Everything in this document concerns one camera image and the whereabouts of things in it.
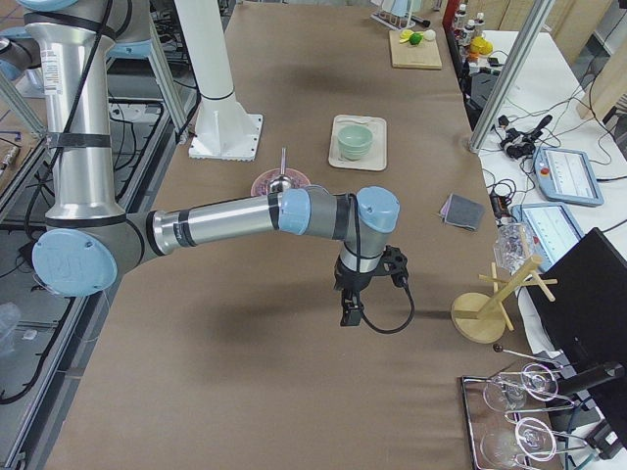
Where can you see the black monitor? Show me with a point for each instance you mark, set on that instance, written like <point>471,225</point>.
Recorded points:
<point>587,319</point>

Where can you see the green lime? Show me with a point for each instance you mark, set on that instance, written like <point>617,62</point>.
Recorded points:
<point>415,38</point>

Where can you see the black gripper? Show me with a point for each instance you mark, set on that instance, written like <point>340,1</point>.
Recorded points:
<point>354,279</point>

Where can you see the upper wine glass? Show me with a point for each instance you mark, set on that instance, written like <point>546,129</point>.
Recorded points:
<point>511,390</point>

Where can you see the green bowl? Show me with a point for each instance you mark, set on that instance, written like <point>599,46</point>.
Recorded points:
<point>353,157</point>
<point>355,136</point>
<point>354,149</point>

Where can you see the white garlic bulb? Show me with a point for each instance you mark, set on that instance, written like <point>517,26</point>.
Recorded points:
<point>429,35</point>

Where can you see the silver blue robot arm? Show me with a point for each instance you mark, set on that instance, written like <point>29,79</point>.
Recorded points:
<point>90,241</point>

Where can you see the metal wine glass rack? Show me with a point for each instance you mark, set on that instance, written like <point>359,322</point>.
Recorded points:
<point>507,420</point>

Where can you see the lower wine glass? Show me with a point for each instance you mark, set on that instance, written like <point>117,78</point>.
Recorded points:
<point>521,446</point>

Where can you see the lower teach pendant tablet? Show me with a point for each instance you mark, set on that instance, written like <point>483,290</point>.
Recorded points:
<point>553,227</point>

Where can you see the metal scoop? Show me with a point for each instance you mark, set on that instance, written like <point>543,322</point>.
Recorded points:
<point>282,181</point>

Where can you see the clear glass mug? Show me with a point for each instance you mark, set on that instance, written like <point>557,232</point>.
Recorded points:
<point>514,246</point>

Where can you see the wooden mug tree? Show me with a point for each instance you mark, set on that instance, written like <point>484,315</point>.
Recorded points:
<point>483,319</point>

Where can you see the aluminium frame post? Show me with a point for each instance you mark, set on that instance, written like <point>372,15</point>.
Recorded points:
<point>515,61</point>

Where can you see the pink bowl with ice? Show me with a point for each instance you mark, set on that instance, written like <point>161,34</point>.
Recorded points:
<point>260,185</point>

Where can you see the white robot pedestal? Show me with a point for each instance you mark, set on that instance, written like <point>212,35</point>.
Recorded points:
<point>223,129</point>

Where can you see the green bowl on tray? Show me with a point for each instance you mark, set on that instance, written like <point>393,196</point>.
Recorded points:
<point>353,157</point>

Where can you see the beige plastic tray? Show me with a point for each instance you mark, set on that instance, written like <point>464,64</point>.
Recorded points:
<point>376,157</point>

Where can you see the wire dish rack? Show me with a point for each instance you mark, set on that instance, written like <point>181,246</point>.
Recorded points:
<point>398,14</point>

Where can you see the bamboo cutting board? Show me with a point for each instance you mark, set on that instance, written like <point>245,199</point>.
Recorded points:
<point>424,56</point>

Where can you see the grey folded cloth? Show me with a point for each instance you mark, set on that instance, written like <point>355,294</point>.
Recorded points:
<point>461,212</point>

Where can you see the upper teach pendant tablet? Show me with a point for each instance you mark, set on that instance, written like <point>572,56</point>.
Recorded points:
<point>567,176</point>

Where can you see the teach pendant tablet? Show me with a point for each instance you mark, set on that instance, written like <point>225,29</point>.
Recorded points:
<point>553,227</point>
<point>567,176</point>

